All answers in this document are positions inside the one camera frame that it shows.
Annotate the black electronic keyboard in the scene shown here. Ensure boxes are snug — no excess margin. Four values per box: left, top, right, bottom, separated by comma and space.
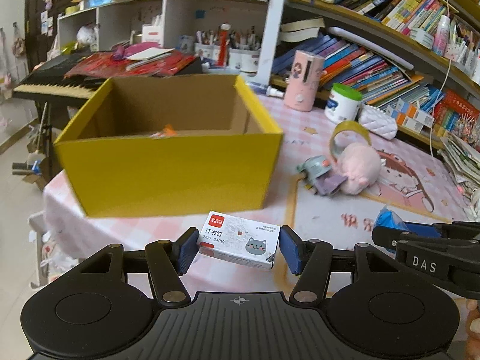
12, 52, 107, 107

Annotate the red hanging ornament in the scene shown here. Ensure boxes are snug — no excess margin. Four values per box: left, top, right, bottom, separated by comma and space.
217, 23, 231, 67

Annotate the red patterned cloth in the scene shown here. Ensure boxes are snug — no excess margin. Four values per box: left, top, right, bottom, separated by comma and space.
64, 49, 203, 79

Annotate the orange item in box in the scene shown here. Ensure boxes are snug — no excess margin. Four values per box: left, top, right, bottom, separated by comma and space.
150, 124, 176, 139

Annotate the blue plastic item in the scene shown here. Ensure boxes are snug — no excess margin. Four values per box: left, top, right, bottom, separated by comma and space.
373, 206, 408, 231

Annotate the pink checked tablecloth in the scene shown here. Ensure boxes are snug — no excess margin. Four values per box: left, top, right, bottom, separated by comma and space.
43, 97, 467, 293

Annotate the white pen cup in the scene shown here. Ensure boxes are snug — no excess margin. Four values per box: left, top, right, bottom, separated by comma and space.
240, 49, 260, 73

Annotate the white notebook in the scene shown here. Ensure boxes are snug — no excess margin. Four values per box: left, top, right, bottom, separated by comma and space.
126, 47, 173, 62

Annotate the stack of newspapers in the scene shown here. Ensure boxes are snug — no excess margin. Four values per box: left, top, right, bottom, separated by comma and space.
439, 134, 479, 197

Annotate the yellow cardboard box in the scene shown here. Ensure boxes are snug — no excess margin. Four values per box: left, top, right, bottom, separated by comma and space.
55, 74, 283, 218

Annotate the wooden bookshelf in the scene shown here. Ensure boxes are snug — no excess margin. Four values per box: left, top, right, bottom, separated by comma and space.
269, 0, 480, 151

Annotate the white quilted pouch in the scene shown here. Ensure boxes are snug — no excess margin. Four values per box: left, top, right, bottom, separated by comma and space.
357, 104, 398, 141

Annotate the white cubby shelf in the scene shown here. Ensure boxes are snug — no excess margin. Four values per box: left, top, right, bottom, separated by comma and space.
57, 0, 268, 51

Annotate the yellow tape roll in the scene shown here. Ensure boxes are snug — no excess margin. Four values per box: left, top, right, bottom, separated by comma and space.
329, 120, 372, 160

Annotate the pink plush toy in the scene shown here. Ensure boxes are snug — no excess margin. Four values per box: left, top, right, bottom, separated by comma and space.
337, 142, 382, 195

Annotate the white staples box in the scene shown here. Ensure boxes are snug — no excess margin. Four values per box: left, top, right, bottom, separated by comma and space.
197, 211, 280, 270

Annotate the teal toy with purple cloth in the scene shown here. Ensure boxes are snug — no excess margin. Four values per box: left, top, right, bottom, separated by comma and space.
296, 155, 347, 196

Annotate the white jar green lid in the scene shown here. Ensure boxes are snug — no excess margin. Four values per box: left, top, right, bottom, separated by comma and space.
325, 83, 362, 124

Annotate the pink cylindrical humidifier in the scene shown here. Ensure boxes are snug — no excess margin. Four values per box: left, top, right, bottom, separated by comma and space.
283, 50, 325, 112

